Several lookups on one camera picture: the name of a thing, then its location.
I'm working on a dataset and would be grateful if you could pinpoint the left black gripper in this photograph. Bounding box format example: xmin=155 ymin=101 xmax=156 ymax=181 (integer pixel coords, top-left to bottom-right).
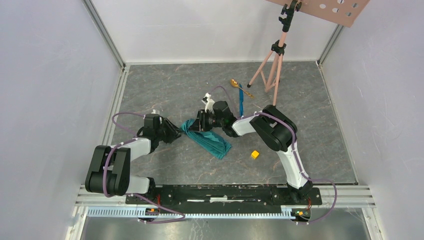
xmin=155 ymin=117 xmax=185 ymax=144

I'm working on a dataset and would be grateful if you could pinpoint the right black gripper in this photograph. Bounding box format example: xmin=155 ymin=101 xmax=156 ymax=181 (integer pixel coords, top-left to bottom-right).
xmin=188 ymin=109 xmax=225 ymax=132

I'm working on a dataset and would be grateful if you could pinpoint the teal cloth napkin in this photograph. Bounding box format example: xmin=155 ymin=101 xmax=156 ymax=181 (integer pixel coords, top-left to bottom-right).
xmin=181 ymin=118 xmax=232 ymax=160

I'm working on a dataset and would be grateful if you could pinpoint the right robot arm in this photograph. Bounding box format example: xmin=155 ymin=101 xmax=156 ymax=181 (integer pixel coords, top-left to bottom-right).
xmin=188 ymin=101 xmax=313 ymax=204

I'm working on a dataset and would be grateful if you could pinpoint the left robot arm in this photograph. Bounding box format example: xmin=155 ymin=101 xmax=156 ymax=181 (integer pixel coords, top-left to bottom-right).
xmin=84 ymin=113 xmax=183 ymax=204

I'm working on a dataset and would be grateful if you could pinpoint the gold metal spoon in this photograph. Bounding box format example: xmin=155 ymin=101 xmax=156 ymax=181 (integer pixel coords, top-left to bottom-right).
xmin=230 ymin=78 xmax=255 ymax=99

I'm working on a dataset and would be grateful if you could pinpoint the yellow small cube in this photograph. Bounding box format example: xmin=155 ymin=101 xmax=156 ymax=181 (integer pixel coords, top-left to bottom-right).
xmin=250 ymin=150 xmax=260 ymax=160

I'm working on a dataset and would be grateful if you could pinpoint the pink tripod stand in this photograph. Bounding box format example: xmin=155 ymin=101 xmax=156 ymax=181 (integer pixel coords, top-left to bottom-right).
xmin=247 ymin=0 xmax=303 ymax=106

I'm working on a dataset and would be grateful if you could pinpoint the pink perforated board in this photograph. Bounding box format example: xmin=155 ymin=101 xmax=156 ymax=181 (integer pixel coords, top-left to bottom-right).
xmin=270 ymin=0 xmax=370 ymax=28

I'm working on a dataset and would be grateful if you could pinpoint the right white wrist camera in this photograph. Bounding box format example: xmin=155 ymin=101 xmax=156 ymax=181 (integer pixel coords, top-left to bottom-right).
xmin=201 ymin=92 xmax=215 ymax=112

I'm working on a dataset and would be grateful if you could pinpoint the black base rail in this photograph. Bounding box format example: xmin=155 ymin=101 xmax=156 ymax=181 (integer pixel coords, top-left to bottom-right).
xmin=125 ymin=184 xmax=323 ymax=223

